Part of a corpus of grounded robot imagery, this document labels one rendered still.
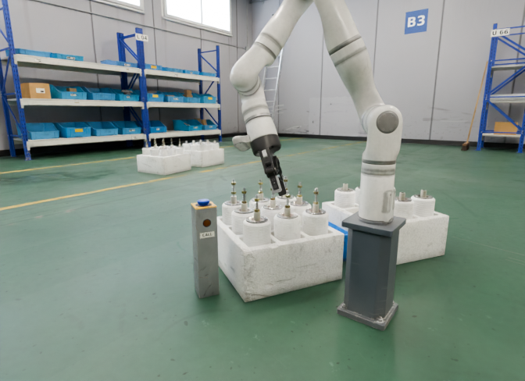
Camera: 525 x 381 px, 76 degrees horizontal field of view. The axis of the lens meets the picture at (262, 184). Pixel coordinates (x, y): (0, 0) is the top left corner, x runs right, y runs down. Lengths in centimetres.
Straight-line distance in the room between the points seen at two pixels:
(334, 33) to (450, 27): 657
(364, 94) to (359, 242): 42
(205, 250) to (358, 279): 48
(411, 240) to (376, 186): 58
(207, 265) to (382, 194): 60
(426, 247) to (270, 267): 73
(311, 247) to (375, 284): 27
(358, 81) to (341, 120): 694
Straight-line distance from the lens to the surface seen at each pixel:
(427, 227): 156
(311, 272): 123
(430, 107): 736
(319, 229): 123
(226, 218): 134
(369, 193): 98
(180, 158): 359
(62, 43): 641
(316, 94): 822
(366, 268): 103
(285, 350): 98
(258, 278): 114
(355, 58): 95
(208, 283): 118
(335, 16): 96
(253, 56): 91
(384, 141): 96
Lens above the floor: 61
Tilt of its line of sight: 12 degrees down
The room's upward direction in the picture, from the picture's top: straight up
